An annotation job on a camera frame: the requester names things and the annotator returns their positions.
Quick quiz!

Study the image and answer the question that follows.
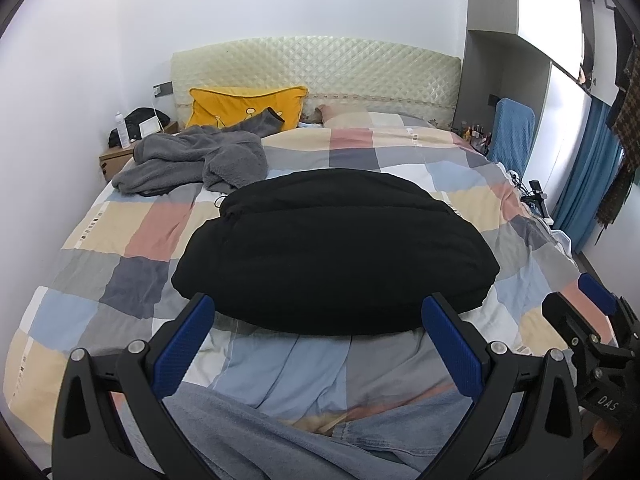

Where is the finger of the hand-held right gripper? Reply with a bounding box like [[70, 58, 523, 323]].
[[577, 272, 626, 317], [541, 291, 608, 357]]

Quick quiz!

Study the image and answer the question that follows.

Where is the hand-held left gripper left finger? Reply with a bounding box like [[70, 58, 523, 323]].
[[50, 292, 217, 480]]

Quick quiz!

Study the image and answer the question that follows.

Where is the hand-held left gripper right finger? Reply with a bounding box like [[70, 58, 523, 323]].
[[421, 292, 586, 480]]

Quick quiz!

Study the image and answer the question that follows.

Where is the black puffer jacket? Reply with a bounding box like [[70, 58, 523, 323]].
[[171, 169, 502, 337]]

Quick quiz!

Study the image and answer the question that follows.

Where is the black tripod stand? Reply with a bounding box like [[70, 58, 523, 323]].
[[520, 179, 554, 222]]

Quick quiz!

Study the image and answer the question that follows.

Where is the blue curtain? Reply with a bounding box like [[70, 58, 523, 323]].
[[552, 55, 640, 254]]

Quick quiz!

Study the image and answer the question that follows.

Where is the pastel checked duvet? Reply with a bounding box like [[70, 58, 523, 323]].
[[0, 122, 617, 461]]

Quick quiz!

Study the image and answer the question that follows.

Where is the person's jeans leg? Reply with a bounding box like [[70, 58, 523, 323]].
[[164, 386, 532, 480]]

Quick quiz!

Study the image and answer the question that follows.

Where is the brown plaid hanging garment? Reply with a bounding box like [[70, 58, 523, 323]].
[[594, 35, 640, 247]]

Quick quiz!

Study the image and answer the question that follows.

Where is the blue towel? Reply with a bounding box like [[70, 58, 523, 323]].
[[487, 97, 536, 177]]

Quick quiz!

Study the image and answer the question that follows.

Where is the grey white wardrobe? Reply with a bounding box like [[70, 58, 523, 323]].
[[452, 0, 623, 213]]

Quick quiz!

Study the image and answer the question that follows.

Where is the grey fleece garment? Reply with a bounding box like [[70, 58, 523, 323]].
[[111, 125, 270, 197]]

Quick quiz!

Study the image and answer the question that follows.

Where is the row of small bottles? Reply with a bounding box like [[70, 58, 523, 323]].
[[462, 122, 494, 154]]

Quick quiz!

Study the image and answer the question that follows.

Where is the brown nightstand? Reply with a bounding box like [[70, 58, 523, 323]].
[[99, 121, 181, 182]]

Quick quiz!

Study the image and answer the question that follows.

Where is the white bottle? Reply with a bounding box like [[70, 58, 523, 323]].
[[114, 111, 130, 150]]

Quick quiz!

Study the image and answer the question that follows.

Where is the black bag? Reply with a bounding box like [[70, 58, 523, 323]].
[[109, 108, 172, 149]]

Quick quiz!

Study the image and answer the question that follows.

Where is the dark grey sweater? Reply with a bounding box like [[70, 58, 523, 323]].
[[220, 106, 286, 137]]

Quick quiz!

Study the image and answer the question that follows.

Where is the yellow pillow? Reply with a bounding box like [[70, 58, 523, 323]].
[[185, 86, 309, 132]]

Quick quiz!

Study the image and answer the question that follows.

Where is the checked pillow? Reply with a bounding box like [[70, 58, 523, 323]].
[[317, 104, 437, 130]]

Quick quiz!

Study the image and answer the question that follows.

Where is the cream quilted headboard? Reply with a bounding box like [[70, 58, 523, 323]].
[[170, 36, 462, 129]]

